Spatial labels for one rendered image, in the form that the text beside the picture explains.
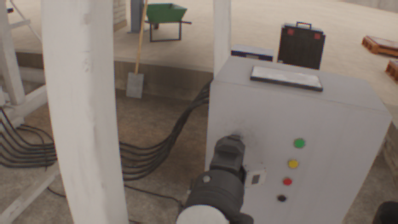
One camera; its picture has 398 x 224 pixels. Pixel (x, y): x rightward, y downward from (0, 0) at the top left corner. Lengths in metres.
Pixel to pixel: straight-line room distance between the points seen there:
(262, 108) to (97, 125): 0.37
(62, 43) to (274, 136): 0.46
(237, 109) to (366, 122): 0.28
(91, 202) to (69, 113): 0.12
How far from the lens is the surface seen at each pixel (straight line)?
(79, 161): 0.32
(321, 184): 0.69
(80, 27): 0.27
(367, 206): 2.36
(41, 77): 4.33
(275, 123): 0.58
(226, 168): 0.46
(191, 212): 0.36
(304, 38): 3.09
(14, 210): 1.87
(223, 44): 1.18
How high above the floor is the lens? 1.47
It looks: 29 degrees down
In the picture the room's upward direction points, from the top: 3 degrees clockwise
